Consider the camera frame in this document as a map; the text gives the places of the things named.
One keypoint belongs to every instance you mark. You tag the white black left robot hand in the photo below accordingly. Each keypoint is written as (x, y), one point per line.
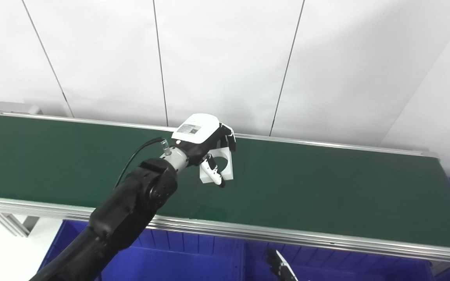
(201, 127)

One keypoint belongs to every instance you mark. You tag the aluminium conveyor support leg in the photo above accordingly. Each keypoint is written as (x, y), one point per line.
(14, 224)

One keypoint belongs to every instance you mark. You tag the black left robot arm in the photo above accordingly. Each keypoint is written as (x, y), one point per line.
(131, 207)

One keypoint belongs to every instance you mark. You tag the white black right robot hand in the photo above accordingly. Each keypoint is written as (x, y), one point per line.
(277, 263)

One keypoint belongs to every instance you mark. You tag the green conveyor belt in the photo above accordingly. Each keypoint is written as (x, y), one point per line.
(326, 187)
(287, 236)

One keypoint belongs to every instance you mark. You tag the white square part round hole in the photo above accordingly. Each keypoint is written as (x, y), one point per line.
(228, 169)

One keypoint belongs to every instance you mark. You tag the grey conveyor end housing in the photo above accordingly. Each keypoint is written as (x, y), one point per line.
(16, 108)

